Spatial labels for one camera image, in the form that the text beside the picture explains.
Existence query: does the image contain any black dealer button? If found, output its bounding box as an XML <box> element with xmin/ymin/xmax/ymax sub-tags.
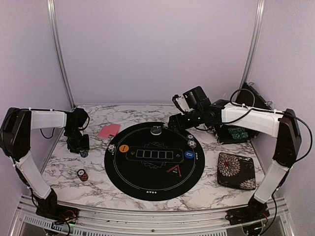
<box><xmin>150</xmin><ymin>127</ymin><xmax>162</xmax><ymax>136</ymax></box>

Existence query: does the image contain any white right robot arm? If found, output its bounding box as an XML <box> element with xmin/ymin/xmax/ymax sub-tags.
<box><xmin>169</xmin><ymin>86</ymin><xmax>302</xmax><ymax>220</ymax></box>

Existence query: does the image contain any red triangle all-in marker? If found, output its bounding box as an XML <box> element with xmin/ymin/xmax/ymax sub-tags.
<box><xmin>167</xmin><ymin>165</ymin><xmax>182</xmax><ymax>178</ymax></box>

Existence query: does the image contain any red playing card deck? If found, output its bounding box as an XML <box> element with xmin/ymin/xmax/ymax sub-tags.
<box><xmin>97</xmin><ymin>123</ymin><xmax>121</xmax><ymax>139</ymax></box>

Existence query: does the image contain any blue small blind button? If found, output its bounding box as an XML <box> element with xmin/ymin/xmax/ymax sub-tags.
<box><xmin>185</xmin><ymin>151</ymin><xmax>195</xmax><ymax>159</ymax></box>

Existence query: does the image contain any red poker chip stack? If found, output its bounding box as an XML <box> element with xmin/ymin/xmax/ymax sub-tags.
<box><xmin>77</xmin><ymin>169</ymin><xmax>89</xmax><ymax>182</ymax></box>

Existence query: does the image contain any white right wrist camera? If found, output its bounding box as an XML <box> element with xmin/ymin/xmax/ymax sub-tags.
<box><xmin>172</xmin><ymin>94</ymin><xmax>187</xmax><ymax>114</ymax></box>

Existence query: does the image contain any round black poker mat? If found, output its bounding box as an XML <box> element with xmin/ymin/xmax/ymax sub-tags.
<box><xmin>104</xmin><ymin>122</ymin><xmax>205</xmax><ymax>201</ymax></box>

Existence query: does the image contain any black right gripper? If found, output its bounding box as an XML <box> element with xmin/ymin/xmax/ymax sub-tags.
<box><xmin>168</xmin><ymin>109</ymin><xmax>203</xmax><ymax>133</ymax></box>

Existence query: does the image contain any black poker chip case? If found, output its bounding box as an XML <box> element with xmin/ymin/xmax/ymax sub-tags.
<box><xmin>212</xmin><ymin>82</ymin><xmax>273</xmax><ymax>144</ymax></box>

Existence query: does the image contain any green poker chip stack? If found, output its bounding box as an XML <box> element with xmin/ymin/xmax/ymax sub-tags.
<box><xmin>79</xmin><ymin>150</ymin><xmax>89</xmax><ymax>158</ymax></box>

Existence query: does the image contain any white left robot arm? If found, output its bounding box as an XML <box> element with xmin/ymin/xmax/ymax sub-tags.
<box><xmin>0</xmin><ymin>108</ymin><xmax>90</xmax><ymax>200</ymax></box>

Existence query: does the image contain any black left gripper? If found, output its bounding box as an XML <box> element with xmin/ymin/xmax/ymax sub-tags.
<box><xmin>64</xmin><ymin>127</ymin><xmax>89</xmax><ymax>153</ymax></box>

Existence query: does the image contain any orange big blind button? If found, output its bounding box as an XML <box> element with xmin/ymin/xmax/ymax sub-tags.
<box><xmin>119</xmin><ymin>145</ymin><xmax>129</xmax><ymax>153</ymax></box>

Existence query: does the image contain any floral patterned pouch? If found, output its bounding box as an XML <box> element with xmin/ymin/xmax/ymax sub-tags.
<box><xmin>217</xmin><ymin>152</ymin><xmax>256</xmax><ymax>191</ymax></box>

